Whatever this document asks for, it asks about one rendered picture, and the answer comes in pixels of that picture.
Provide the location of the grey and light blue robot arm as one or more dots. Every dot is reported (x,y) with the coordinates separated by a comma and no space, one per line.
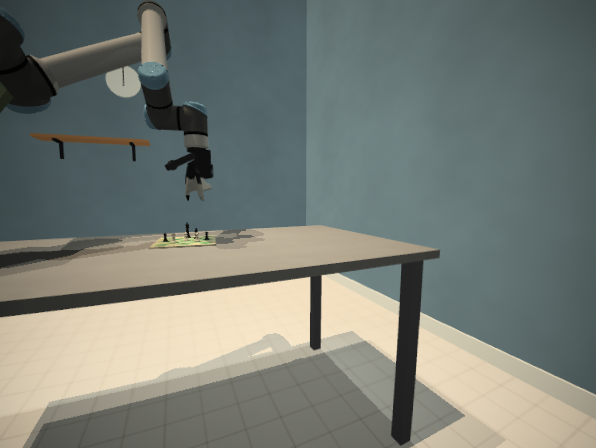
(25,77)

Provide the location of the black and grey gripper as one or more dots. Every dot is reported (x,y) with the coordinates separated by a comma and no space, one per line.
(192,179)

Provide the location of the green and cream chessboard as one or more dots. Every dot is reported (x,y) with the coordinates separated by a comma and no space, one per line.
(181,243)

